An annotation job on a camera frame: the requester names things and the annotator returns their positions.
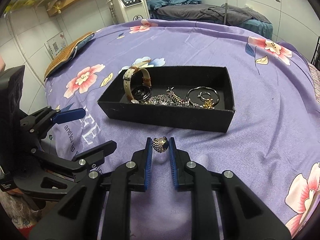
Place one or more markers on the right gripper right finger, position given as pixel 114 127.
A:
pixel 188 175

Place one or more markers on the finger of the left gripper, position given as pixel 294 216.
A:
pixel 41 121
pixel 80 165

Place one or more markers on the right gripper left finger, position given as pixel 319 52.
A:
pixel 132 176

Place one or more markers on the gold flower brooch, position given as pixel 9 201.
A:
pixel 208 104

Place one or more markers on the black jewelry tray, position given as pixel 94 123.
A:
pixel 170 109

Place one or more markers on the woven brown cushion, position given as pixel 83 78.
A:
pixel 68 53

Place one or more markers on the QR code sign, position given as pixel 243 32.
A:
pixel 56 44

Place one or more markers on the white beauty machine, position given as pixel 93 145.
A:
pixel 123 11

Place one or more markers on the blue massage bed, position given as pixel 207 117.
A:
pixel 261 28

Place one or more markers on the grey blanket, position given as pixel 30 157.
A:
pixel 231 15

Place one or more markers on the beige strap wristwatch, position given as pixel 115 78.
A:
pixel 137 82

